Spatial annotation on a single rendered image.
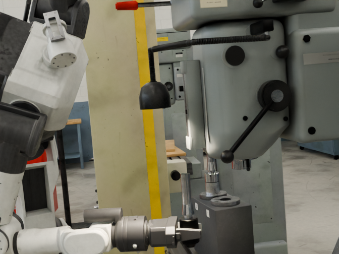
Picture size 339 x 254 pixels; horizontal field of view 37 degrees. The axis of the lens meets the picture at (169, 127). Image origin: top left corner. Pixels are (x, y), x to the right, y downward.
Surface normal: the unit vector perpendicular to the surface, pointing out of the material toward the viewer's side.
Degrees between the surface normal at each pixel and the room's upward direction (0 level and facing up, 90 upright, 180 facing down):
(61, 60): 148
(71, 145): 90
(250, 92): 90
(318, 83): 90
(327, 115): 90
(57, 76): 58
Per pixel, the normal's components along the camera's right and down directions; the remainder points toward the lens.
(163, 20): 0.18, 0.08
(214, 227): -0.95, 0.11
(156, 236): -0.08, 0.11
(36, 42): 0.36, -0.49
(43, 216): 0.47, 0.11
